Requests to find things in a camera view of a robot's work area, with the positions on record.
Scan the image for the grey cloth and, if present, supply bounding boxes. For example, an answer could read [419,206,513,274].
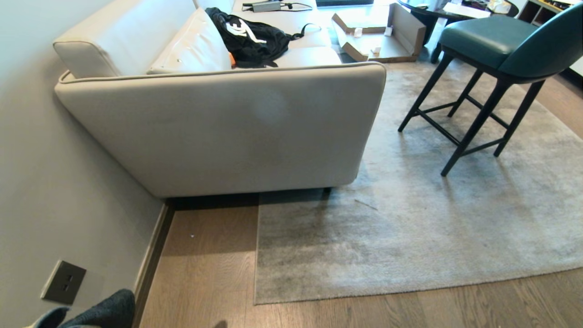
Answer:
[24,288,136,328]

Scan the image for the grey rug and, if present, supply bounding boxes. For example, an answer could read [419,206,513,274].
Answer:
[254,60,583,305]

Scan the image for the beige leather sofa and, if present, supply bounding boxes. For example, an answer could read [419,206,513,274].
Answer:
[53,0,387,198]

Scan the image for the black bag with white print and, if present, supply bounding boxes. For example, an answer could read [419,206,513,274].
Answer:
[205,7,322,69]

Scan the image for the beige sofa cushion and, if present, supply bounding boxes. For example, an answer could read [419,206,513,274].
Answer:
[147,7,233,75]

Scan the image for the open cardboard box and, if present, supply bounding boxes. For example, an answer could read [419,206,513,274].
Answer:
[331,3,427,63]

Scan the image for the dark round table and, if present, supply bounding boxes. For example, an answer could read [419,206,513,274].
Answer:
[398,0,520,64]

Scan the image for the white paper sheet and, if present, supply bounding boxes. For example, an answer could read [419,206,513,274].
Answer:
[442,2,491,19]

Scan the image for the green bar stool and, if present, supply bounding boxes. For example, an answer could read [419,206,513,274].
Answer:
[398,2,583,177]

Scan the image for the wooden shelf unit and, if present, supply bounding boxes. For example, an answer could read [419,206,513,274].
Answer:
[518,0,583,27]

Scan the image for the grey power adapter with cable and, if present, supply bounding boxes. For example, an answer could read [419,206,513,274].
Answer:
[242,2,314,12]

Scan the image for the grey wall socket plate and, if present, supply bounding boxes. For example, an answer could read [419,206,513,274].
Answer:
[41,260,87,305]

